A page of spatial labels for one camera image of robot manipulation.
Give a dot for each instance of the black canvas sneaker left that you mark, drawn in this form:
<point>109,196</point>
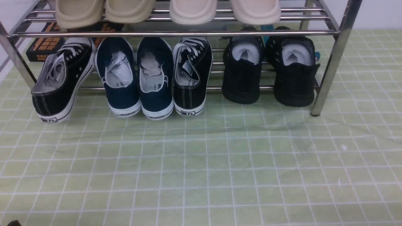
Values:
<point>62,74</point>

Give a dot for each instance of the navy slip-on shoe left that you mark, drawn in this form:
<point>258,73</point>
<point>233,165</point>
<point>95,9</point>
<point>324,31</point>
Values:
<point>115,63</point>

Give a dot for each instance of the black canvas sneaker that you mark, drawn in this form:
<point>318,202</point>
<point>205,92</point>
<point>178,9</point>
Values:
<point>62,74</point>
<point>193,60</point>

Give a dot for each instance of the cream slipper far right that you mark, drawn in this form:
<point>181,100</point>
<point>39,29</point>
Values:
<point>256,12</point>

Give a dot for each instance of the black knit sneaker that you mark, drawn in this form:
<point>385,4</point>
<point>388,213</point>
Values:
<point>294,60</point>
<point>242,58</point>

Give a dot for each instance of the black orange book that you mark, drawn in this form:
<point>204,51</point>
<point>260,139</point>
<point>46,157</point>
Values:
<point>44,46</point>

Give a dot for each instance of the black canvas sneaker right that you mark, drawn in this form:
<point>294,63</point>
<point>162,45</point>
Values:
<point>193,60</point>

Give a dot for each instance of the navy slip-on shoe right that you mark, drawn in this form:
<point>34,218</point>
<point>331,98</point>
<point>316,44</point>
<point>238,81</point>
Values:
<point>156,69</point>

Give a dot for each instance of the navy slip-on shoe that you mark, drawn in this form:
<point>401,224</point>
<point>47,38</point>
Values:
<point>115,63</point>
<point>156,69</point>

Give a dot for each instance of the cream slipper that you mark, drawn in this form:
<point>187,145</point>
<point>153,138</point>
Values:
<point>192,12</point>
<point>256,12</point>

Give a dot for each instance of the khaki slipper far left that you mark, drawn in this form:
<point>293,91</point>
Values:
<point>78,13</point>

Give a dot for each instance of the khaki slipper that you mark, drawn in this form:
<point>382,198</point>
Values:
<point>78,13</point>
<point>128,11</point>

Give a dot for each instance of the silver metal shoe rack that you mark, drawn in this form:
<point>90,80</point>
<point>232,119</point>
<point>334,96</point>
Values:
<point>315,19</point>

